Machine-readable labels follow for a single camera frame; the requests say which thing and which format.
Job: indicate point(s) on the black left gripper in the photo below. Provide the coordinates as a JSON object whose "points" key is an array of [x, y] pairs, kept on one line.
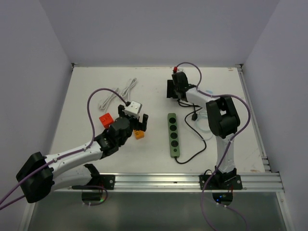
{"points": [[142, 125]]}

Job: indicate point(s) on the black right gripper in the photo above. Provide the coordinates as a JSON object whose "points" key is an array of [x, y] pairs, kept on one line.
{"points": [[170, 86]]}

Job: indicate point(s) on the red cube socket adapter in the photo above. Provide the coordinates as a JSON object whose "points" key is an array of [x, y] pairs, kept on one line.
{"points": [[106, 120]]}

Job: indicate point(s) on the green power strip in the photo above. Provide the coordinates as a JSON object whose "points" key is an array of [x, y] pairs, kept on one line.
{"points": [[173, 135]]}

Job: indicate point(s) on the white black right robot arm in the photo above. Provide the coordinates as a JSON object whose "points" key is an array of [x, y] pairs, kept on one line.
{"points": [[223, 121]]}

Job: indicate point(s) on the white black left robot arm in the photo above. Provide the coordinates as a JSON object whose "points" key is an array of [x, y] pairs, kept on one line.
{"points": [[41, 175]]}

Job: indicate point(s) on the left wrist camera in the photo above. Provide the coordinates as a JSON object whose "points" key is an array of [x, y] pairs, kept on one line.
{"points": [[133, 109]]}

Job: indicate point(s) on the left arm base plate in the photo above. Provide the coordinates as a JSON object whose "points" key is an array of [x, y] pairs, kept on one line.
{"points": [[106, 181]]}

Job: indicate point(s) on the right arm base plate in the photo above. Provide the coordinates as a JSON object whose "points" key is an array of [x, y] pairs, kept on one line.
{"points": [[225, 181]]}

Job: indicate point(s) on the aluminium rail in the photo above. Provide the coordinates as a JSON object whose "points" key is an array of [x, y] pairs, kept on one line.
{"points": [[168, 182]]}

